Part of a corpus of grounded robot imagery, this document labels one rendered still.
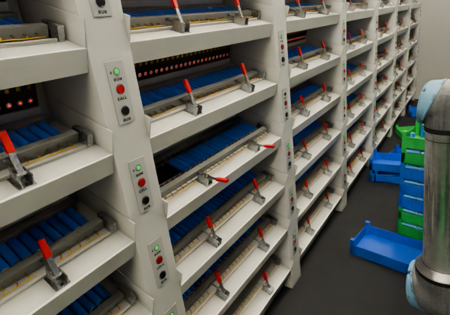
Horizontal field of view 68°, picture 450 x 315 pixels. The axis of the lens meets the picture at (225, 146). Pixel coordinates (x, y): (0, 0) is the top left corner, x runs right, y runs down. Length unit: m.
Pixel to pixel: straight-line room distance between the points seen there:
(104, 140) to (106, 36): 0.19
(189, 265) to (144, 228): 0.24
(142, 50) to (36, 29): 0.19
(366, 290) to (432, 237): 0.57
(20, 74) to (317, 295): 1.37
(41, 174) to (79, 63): 0.20
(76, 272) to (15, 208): 0.18
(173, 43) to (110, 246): 0.46
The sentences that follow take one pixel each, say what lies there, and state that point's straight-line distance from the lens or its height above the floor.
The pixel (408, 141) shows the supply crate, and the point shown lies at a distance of 1.77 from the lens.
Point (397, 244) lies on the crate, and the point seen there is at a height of 0.00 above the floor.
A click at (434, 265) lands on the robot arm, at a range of 1.21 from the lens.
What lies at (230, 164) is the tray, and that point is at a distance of 1.03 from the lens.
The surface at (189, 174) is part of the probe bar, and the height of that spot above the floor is 0.75.
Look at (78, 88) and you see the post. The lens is 0.71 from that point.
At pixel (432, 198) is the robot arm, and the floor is 0.60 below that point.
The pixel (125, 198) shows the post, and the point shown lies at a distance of 0.72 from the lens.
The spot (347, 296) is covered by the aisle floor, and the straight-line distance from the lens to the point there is 1.61.
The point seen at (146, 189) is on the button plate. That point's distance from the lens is 0.75.
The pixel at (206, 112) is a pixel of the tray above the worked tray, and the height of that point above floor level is 0.91.
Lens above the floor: 1.11
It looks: 19 degrees down
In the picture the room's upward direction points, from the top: 7 degrees counter-clockwise
